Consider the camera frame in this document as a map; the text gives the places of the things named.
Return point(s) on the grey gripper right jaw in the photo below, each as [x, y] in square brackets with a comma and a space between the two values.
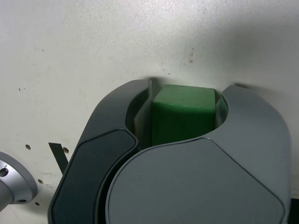
[198, 182]

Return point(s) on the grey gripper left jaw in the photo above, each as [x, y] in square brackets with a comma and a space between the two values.
[93, 163]

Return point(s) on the green cube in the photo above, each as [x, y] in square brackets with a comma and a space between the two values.
[182, 116]

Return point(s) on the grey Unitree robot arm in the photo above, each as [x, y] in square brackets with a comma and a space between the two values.
[14, 182]

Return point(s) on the black tape strip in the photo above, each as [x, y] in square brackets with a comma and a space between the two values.
[58, 156]

